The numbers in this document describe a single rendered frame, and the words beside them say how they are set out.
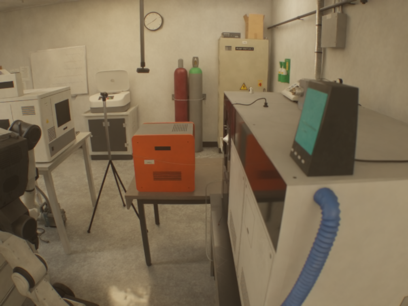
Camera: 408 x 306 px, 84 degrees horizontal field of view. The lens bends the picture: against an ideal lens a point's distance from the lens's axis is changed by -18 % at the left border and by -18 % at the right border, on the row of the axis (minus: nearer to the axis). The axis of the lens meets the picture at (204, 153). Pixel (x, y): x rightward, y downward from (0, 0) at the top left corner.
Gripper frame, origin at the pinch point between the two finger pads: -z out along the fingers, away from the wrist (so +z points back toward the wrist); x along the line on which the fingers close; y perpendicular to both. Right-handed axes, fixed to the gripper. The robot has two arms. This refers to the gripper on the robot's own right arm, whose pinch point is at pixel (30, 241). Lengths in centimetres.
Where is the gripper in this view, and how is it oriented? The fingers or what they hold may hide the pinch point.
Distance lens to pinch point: 193.2
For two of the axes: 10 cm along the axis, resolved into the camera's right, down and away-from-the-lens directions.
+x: -8.9, -4.2, 1.5
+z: 3.3, -8.5, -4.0
